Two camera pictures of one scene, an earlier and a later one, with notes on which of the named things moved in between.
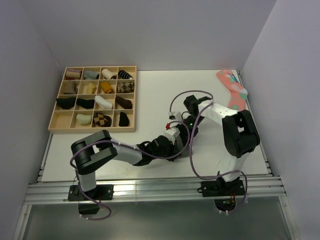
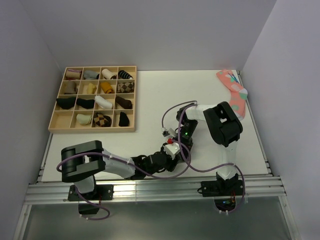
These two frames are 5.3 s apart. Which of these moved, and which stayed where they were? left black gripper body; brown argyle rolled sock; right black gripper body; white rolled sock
Moved: left black gripper body
Stayed: right black gripper body; brown argyle rolled sock; white rolled sock
